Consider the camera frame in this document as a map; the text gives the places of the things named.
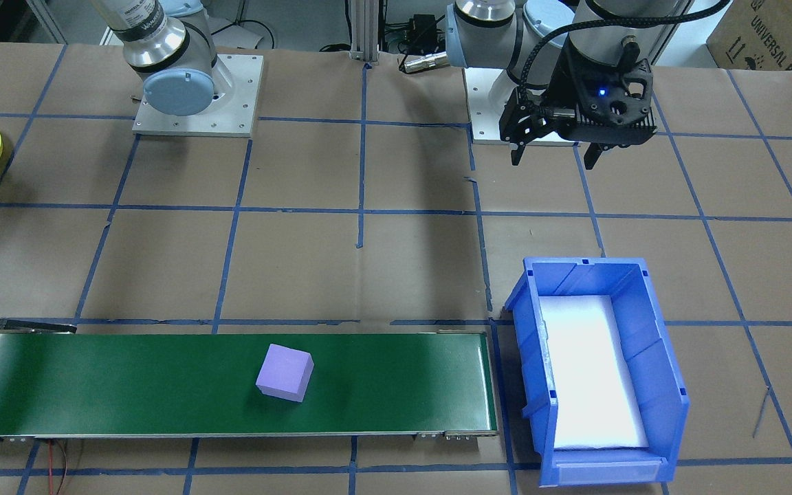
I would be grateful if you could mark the purple foam block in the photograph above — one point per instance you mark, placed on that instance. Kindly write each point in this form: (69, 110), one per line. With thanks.
(284, 371)

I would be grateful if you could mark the silver metal connector plug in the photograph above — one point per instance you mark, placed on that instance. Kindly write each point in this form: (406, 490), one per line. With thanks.
(427, 62)

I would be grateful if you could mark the black power adapter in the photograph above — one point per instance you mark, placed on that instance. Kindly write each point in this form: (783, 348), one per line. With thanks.
(422, 29)

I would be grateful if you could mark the brown cardboard box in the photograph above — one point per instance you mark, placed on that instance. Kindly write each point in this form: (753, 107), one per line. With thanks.
(781, 34)

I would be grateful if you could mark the white foam bin liner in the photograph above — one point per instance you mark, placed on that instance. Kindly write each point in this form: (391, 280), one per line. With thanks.
(588, 371)

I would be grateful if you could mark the blue plastic storage bin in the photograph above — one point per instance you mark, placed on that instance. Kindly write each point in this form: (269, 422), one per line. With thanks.
(664, 385)

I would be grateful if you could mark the green conveyor belt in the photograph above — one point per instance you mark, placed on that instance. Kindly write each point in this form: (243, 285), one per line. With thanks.
(128, 381)

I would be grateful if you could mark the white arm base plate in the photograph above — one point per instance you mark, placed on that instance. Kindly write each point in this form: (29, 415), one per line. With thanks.
(485, 124)
(231, 103)

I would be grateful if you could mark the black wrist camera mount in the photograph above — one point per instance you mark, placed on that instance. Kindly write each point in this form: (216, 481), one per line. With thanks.
(616, 113)

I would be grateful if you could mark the aluminium extrusion post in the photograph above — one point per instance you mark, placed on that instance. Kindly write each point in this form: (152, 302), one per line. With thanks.
(365, 34)

